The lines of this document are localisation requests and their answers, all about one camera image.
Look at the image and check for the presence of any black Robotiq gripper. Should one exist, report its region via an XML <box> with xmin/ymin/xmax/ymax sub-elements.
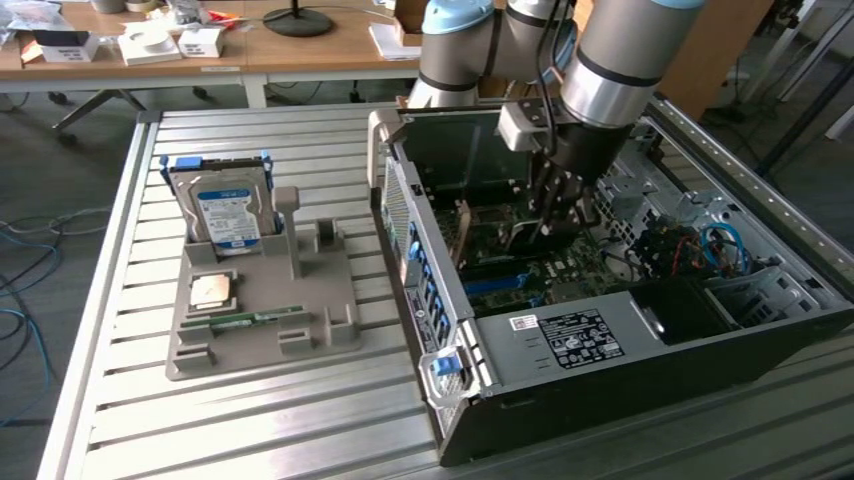
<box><xmin>529</xmin><ymin>121</ymin><xmax>634</xmax><ymax>247</ymax></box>

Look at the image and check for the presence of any green graphics card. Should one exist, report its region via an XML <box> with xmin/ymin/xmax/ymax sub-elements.
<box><xmin>455</xmin><ymin>198</ymin><xmax>586</xmax><ymax>269</ymax></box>

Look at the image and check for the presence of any perforated metal drive cage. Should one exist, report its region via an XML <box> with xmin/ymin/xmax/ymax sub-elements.
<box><xmin>590</xmin><ymin>149</ymin><xmax>689</xmax><ymax>241</ymax></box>

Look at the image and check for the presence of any metal CPU socket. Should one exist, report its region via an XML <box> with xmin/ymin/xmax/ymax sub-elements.
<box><xmin>471</xmin><ymin>204</ymin><xmax>521</xmax><ymax>225</ymax></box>

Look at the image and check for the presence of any installed RAM stick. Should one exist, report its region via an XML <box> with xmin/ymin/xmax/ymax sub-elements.
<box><xmin>466</xmin><ymin>252</ymin><xmax>557</xmax><ymax>269</ymax></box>

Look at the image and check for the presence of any green motherboard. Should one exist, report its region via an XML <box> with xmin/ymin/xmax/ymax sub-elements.
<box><xmin>426</xmin><ymin>182</ymin><xmax>642</xmax><ymax>321</ymax></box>

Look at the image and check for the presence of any wooden cabinet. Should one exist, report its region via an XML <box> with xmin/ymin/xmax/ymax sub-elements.
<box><xmin>571</xmin><ymin>0</ymin><xmax>780</xmax><ymax>121</ymax></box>

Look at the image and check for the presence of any long expansion slot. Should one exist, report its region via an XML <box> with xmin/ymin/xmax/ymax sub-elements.
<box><xmin>465</xmin><ymin>273</ymin><xmax>537</xmax><ymax>297</ymax></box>

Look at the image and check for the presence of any black metal pole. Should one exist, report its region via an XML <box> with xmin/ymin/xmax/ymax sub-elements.
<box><xmin>760</xmin><ymin>47</ymin><xmax>854</xmax><ymax>176</ymax></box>

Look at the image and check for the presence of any white paper stack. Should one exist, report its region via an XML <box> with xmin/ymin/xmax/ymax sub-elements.
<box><xmin>369</xmin><ymin>22</ymin><xmax>423</xmax><ymax>62</ymax></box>

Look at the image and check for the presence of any brown cardboard box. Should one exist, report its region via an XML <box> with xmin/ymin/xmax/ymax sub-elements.
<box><xmin>393</xmin><ymin>0</ymin><xmax>429</xmax><ymax>35</ymax></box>

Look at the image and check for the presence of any metal disk bay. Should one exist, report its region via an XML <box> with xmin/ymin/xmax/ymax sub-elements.
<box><xmin>703</xmin><ymin>265</ymin><xmax>824</xmax><ymax>330</ymax></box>

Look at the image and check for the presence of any grey power supply unit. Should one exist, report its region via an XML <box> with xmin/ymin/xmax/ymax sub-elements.
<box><xmin>471</xmin><ymin>292</ymin><xmax>669</xmax><ymax>390</ymax></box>

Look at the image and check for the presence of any wooden office desk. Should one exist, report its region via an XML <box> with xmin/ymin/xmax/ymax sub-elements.
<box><xmin>247</xmin><ymin>0</ymin><xmax>613</xmax><ymax>109</ymax></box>
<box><xmin>0</xmin><ymin>0</ymin><xmax>250</xmax><ymax>146</ymax></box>

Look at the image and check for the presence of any blue case release latch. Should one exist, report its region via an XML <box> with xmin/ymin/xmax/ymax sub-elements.
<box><xmin>430</xmin><ymin>352</ymin><xmax>467</xmax><ymax>377</ymax></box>

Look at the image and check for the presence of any black open PC case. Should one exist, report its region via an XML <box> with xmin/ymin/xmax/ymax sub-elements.
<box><xmin>369</xmin><ymin>92</ymin><xmax>854</xmax><ymax>469</ymax></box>

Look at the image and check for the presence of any black round lamp base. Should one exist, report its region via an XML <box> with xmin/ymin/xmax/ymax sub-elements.
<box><xmin>262</xmin><ymin>0</ymin><xmax>335</xmax><ymax>39</ymax></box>

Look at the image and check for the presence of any hard disk in blue carrier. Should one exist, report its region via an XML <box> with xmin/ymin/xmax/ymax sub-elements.
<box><xmin>158</xmin><ymin>155</ymin><xmax>282</xmax><ymax>259</ymax></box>

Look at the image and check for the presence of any green RAM stick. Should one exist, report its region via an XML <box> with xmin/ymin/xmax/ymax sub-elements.
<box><xmin>179</xmin><ymin>305</ymin><xmax>306</xmax><ymax>331</ymax></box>

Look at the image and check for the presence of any small white labelled box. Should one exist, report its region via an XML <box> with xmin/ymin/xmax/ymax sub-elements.
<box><xmin>178</xmin><ymin>27</ymin><xmax>226</xmax><ymax>59</ymax></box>

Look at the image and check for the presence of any grey parts rack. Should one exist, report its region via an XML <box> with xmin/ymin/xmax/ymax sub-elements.
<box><xmin>164</xmin><ymin>185</ymin><xmax>367</xmax><ymax>384</ymax></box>

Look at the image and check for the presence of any CPU chip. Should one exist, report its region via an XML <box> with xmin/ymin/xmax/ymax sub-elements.
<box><xmin>186</xmin><ymin>272</ymin><xmax>240</xmax><ymax>317</ymax></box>

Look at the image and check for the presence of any flat white box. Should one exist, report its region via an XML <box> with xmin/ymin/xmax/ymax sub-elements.
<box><xmin>118</xmin><ymin>25</ymin><xmax>184</xmax><ymax>67</ymax></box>

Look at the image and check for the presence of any white tape roll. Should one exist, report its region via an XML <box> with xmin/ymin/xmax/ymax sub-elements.
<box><xmin>126</xmin><ymin>29</ymin><xmax>176</xmax><ymax>54</ymax></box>

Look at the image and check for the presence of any white box with black insert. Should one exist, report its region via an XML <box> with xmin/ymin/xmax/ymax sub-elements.
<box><xmin>30</xmin><ymin>28</ymin><xmax>102</xmax><ymax>64</ymax></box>

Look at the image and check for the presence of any clear plastic bag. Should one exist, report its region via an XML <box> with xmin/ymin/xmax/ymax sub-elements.
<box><xmin>0</xmin><ymin>0</ymin><xmax>68</xmax><ymax>36</ymax></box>

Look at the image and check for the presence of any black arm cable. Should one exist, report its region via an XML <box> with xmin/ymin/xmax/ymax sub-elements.
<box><xmin>537</xmin><ymin>0</ymin><xmax>573</xmax><ymax>159</ymax></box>

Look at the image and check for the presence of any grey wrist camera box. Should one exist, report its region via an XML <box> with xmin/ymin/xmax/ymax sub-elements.
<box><xmin>497</xmin><ymin>97</ymin><xmax>561</xmax><ymax>151</ymax></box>

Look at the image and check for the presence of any red power wire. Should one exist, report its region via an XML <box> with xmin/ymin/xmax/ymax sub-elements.
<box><xmin>670</xmin><ymin>234</ymin><xmax>702</xmax><ymax>275</ymax></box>

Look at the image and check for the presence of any blue data wire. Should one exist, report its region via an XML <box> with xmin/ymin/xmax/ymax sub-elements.
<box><xmin>698</xmin><ymin>222</ymin><xmax>754</xmax><ymax>277</ymax></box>

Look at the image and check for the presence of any white floor cable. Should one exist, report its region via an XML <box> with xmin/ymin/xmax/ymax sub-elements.
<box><xmin>0</xmin><ymin>207</ymin><xmax>112</xmax><ymax>237</ymax></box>

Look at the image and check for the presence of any blue floor cable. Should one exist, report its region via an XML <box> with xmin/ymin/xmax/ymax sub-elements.
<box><xmin>0</xmin><ymin>227</ymin><xmax>63</xmax><ymax>429</ymax></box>

